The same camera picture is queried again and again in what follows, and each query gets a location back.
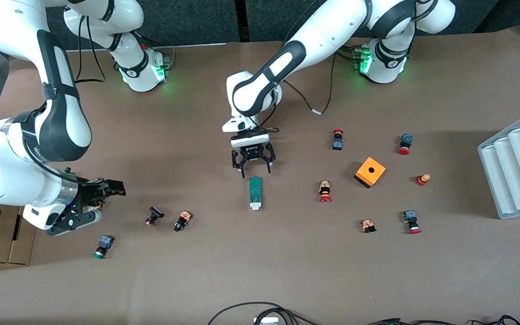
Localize black red pushbutton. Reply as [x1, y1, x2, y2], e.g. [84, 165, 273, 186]
[145, 206, 165, 227]

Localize orange button enclosure box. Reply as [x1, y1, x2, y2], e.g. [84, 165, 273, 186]
[354, 157, 386, 189]

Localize grey white compartment tray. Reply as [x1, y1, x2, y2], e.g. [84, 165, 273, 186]
[477, 107, 520, 220]

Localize black base cable bundle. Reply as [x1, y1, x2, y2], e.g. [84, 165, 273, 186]
[336, 44, 361, 63]
[143, 38, 176, 68]

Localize brown cardboard divider box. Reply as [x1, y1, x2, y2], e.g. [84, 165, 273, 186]
[0, 199, 36, 266]

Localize green button blue contact block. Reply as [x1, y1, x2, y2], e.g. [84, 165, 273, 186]
[92, 234, 115, 260]

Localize black vertical post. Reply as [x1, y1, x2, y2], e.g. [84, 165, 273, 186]
[235, 0, 248, 43]

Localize black cable white connector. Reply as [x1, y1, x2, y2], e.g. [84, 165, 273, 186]
[283, 41, 337, 116]

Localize black cable loop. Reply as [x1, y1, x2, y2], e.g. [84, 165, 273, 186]
[207, 302, 321, 325]

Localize black button orange contact block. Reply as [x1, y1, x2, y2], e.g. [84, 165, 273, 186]
[173, 210, 193, 232]

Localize green load switch white lever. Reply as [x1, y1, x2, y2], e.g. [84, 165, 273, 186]
[248, 176, 263, 211]

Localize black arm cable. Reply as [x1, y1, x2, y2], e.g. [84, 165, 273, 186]
[74, 16, 107, 84]

